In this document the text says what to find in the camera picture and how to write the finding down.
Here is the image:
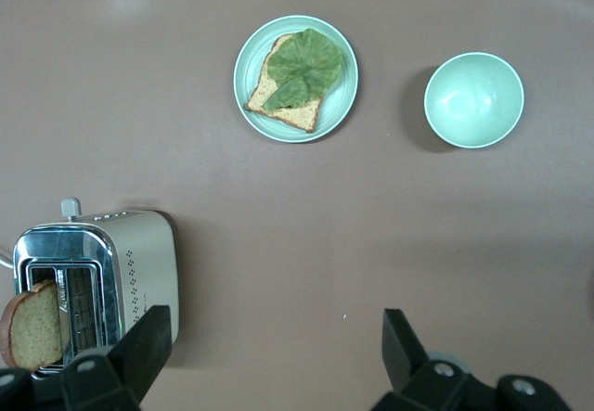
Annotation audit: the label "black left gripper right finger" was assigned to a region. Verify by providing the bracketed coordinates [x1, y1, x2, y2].
[370, 308, 471, 411]

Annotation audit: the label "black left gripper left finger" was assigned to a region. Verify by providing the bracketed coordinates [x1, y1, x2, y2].
[59, 305, 172, 411]

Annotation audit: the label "brown toast slice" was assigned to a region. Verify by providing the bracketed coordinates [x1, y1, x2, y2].
[0, 279, 64, 370]

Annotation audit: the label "beige chrome toaster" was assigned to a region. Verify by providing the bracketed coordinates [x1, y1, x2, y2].
[12, 197, 181, 375]

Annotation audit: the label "green bowl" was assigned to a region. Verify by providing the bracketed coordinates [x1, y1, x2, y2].
[423, 51, 525, 150]

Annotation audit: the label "green plate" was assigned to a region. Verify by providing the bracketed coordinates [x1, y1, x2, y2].
[233, 15, 359, 145]

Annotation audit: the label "bread slice under lettuce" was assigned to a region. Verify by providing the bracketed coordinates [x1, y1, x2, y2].
[244, 33, 326, 134]

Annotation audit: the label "green lettuce leaf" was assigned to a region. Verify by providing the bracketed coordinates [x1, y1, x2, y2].
[262, 28, 344, 111]

